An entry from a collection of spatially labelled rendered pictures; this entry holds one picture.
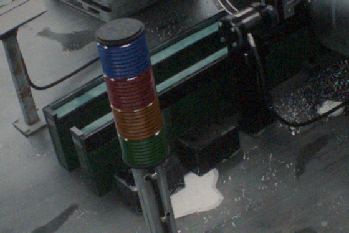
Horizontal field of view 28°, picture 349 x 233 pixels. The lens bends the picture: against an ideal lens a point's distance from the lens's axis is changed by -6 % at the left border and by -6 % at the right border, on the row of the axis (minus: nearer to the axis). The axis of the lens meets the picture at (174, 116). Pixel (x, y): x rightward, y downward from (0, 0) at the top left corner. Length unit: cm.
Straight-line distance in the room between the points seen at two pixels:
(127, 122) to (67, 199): 42
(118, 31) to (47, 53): 91
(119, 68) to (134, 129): 9
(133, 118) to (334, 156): 49
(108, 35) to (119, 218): 45
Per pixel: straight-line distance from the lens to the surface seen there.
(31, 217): 129
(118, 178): 122
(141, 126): 92
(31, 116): 150
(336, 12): 120
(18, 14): 139
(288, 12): 140
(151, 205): 101
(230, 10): 147
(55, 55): 175
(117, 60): 86
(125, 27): 88
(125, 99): 89
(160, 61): 139
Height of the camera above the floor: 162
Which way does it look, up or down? 35 degrees down
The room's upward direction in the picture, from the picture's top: 11 degrees counter-clockwise
